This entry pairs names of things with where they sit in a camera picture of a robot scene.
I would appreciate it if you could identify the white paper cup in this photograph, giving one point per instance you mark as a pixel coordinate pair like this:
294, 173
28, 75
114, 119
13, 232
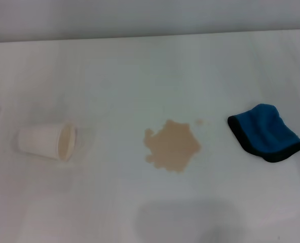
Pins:
39, 143

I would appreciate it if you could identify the blue rag with black trim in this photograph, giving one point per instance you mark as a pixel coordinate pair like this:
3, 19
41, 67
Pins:
262, 131

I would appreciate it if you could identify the brown liquid stain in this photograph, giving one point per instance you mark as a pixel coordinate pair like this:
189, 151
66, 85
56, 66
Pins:
172, 149

